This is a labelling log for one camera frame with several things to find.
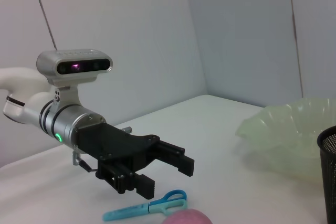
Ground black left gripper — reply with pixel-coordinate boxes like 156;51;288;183
75;123;195;200

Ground pink peach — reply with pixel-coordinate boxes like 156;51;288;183
160;208;213;224

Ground blue scissors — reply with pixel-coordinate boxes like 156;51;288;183
102;189;187;221

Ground translucent green fruit plate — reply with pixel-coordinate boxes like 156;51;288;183
235;97;336;180

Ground black mesh pen holder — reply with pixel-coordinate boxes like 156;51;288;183
317;125;336;224

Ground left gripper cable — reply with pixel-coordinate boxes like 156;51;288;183
72;145;100;174

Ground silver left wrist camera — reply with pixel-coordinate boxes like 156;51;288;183
36;49;113;107

